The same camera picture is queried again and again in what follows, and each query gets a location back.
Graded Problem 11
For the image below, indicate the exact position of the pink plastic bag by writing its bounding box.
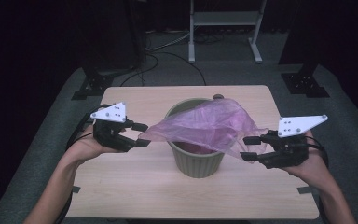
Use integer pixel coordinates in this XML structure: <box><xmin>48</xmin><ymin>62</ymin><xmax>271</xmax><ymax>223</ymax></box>
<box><xmin>138</xmin><ymin>97</ymin><xmax>269</xmax><ymax>164</ymax></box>

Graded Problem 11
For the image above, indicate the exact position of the grey floor cable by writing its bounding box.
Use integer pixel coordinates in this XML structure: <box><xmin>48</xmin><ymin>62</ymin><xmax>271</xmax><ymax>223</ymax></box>
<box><xmin>145</xmin><ymin>31</ymin><xmax>190</xmax><ymax>52</ymax></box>

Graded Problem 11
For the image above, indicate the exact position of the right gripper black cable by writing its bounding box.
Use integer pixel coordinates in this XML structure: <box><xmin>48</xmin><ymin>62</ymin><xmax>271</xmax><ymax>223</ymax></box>
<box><xmin>304</xmin><ymin>134</ymin><xmax>330</xmax><ymax>169</ymax></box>

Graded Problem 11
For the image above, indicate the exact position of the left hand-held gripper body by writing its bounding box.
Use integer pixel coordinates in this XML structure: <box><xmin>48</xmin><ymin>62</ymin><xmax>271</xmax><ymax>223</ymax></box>
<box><xmin>89</xmin><ymin>102</ymin><xmax>138</xmax><ymax>153</ymax></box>

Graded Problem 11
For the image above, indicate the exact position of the person's right hand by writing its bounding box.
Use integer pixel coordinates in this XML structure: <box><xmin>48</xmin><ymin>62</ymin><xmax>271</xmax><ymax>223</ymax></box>
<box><xmin>282</xmin><ymin>130</ymin><xmax>330</xmax><ymax>188</ymax></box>

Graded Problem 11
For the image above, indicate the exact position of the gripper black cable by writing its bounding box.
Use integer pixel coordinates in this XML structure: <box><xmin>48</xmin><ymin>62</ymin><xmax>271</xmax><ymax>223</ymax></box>
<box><xmin>66</xmin><ymin>105</ymin><xmax>108</xmax><ymax>151</ymax></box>
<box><xmin>304</xmin><ymin>134</ymin><xmax>330</xmax><ymax>169</ymax></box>

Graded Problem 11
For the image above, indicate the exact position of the black stand base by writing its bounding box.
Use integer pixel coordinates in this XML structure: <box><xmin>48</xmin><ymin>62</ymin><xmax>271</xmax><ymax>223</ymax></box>
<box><xmin>71</xmin><ymin>66</ymin><xmax>115</xmax><ymax>101</ymax></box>
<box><xmin>281</xmin><ymin>63</ymin><xmax>330</xmax><ymax>99</ymax></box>

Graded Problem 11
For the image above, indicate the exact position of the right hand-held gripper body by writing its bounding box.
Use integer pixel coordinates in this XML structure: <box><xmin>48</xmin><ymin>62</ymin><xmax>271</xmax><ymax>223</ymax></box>
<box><xmin>255</xmin><ymin>114</ymin><xmax>329</xmax><ymax>170</ymax></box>

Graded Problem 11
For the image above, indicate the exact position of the white metal stand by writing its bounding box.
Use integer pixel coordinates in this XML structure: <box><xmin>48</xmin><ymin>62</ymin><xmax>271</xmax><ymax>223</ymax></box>
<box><xmin>188</xmin><ymin>0</ymin><xmax>268</xmax><ymax>64</ymax></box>

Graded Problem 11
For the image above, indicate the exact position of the green plastic bin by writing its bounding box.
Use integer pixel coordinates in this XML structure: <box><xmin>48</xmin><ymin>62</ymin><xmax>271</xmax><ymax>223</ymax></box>
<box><xmin>164</xmin><ymin>97</ymin><xmax>227</xmax><ymax>179</ymax></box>

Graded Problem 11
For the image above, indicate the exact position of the black floor cable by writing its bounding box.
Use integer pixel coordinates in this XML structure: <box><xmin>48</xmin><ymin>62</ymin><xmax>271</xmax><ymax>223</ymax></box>
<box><xmin>119</xmin><ymin>50</ymin><xmax>208</xmax><ymax>87</ymax></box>

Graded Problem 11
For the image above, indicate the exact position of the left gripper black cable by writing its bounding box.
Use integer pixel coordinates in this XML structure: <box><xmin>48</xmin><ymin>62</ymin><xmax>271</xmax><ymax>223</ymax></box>
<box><xmin>66</xmin><ymin>105</ymin><xmax>108</xmax><ymax>151</ymax></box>

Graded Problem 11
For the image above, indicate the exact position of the person's left hand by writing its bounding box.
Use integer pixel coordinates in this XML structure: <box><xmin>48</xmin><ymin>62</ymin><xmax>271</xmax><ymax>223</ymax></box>
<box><xmin>65</xmin><ymin>125</ymin><xmax>123</xmax><ymax>165</ymax></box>

